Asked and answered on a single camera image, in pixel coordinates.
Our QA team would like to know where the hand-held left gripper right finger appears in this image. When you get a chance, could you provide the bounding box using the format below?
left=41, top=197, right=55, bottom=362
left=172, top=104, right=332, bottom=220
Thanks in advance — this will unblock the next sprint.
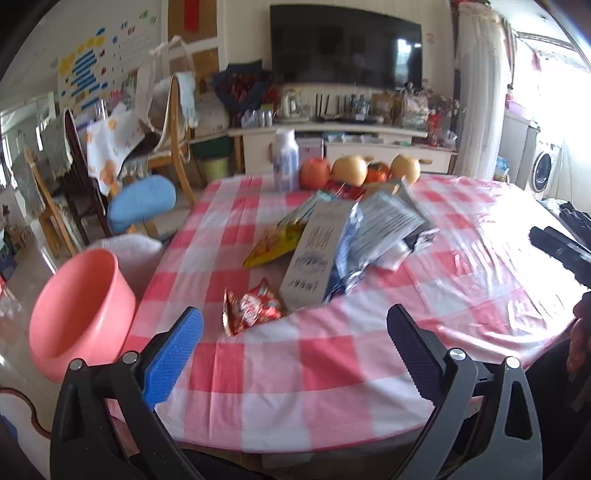
left=387, top=303, right=543, bottom=480

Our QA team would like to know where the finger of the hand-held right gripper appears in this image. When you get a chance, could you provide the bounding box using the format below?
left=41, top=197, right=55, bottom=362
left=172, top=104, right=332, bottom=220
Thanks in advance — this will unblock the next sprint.
left=529, top=225, right=591, bottom=281
left=556, top=200, right=591, bottom=246

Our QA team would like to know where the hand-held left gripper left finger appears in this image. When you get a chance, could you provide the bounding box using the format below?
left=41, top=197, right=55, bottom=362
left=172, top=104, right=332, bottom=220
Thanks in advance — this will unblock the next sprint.
left=50, top=306, right=206, bottom=480

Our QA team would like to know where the red snack wrapper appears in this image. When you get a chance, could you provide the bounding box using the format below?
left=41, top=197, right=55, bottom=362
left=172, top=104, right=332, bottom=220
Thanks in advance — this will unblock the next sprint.
left=223, top=277, right=286, bottom=337

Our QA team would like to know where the pink plastic bucket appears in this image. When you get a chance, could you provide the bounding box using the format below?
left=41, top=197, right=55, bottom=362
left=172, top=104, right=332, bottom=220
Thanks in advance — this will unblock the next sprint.
left=28, top=248, right=138, bottom=383

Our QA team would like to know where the silver printed foil bag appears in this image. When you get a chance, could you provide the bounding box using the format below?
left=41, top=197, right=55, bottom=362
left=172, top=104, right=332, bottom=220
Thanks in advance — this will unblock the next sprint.
left=323, top=190, right=439, bottom=303

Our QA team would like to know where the grey white carton box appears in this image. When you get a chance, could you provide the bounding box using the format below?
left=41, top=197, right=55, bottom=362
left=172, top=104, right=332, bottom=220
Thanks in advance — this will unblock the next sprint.
left=278, top=200, right=354, bottom=312

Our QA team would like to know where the yellow snack packet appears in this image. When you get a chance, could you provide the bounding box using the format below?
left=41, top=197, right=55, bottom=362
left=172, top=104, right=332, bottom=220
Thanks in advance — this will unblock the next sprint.
left=243, top=222, right=305, bottom=270

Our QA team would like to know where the red heart print wrapper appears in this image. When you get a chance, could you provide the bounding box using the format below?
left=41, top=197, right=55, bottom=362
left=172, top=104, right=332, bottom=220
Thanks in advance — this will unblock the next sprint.
left=323, top=179, right=366, bottom=200

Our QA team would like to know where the white washing machine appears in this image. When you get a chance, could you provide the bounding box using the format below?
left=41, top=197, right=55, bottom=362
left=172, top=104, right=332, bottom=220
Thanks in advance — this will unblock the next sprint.
left=526, top=138, right=564, bottom=195

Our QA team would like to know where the red white checkered tablecloth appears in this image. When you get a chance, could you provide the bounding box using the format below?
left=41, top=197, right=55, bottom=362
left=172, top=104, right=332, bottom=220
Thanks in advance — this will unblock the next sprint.
left=106, top=173, right=591, bottom=455

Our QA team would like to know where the white padded seat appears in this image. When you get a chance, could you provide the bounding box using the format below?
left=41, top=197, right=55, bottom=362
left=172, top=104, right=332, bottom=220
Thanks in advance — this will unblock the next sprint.
left=90, top=234, right=164, bottom=301

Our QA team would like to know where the blue stool cushion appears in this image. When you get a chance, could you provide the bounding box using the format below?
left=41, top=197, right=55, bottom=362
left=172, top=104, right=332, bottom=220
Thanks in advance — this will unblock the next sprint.
left=107, top=175, right=177, bottom=234

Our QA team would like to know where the white covered standing air conditioner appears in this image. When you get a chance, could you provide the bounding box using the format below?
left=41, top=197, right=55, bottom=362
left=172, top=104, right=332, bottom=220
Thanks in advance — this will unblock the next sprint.
left=455, top=2, right=511, bottom=176

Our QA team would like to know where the yellow pear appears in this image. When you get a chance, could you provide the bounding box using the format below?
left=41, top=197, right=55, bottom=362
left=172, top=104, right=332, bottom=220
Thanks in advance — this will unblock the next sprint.
left=331, top=155, right=369, bottom=186
left=390, top=154, right=421, bottom=184

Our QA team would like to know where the dark wooden chair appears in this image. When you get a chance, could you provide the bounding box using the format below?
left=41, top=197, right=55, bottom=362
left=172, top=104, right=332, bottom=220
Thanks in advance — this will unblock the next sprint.
left=62, top=108, right=112, bottom=245

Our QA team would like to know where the green waste bin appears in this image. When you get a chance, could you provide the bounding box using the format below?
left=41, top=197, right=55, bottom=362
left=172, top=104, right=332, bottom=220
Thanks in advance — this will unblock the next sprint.
left=191, top=138, right=232, bottom=183

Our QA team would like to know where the wooden chair with lace cover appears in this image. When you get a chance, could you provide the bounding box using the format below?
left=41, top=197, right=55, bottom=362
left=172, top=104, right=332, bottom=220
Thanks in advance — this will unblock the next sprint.
left=23, top=148, right=79, bottom=257

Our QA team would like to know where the red apple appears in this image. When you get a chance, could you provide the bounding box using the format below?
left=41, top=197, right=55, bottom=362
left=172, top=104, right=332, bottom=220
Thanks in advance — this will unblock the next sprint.
left=299, top=157, right=331, bottom=189

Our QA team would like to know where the white television cabinet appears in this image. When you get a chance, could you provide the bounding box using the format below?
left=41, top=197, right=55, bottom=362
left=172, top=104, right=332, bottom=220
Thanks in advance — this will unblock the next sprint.
left=228, top=121, right=458, bottom=175

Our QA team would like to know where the light wooden chair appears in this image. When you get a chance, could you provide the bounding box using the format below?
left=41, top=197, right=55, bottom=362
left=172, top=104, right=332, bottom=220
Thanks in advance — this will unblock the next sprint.
left=145, top=74, right=197, bottom=204

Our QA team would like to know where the orange print white cloth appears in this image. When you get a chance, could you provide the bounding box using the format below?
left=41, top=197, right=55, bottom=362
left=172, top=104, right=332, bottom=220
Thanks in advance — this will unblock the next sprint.
left=87, top=104, right=146, bottom=195

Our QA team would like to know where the white plastic bottle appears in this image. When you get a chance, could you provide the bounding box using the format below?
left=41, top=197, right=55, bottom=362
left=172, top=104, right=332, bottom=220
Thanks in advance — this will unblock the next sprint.
left=273, top=129, right=300, bottom=192

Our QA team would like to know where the pink storage box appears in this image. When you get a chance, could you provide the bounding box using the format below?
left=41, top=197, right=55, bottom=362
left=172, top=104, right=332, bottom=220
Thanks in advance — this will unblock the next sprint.
left=295, top=136, right=324, bottom=162

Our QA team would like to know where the black router with antennas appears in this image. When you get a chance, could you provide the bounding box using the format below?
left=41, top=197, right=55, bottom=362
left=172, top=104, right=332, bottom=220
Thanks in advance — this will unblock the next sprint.
left=314, top=92, right=352, bottom=121

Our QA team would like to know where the white tote bag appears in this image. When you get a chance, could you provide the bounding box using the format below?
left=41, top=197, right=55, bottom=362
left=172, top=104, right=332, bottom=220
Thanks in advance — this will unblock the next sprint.
left=136, top=37, right=197, bottom=134

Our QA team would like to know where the glass kettle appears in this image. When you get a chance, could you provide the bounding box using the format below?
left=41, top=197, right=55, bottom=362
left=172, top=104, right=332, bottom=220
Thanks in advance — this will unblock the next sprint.
left=279, top=88, right=310, bottom=121

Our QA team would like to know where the dark blue flower bouquet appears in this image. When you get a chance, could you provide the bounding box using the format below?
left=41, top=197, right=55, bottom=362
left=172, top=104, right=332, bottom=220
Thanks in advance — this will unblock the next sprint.
left=210, top=60, right=273, bottom=125

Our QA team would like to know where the black flat television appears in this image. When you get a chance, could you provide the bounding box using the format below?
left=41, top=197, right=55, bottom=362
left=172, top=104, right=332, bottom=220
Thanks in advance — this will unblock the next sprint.
left=270, top=4, right=423, bottom=90

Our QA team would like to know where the colourful wall chart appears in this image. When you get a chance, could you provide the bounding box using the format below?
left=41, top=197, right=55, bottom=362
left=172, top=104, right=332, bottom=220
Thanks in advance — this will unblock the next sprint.
left=58, top=9, right=162, bottom=107

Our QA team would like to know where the red knot wall ornament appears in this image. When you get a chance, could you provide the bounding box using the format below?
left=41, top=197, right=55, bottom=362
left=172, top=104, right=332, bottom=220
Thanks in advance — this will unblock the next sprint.
left=184, top=0, right=204, bottom=29

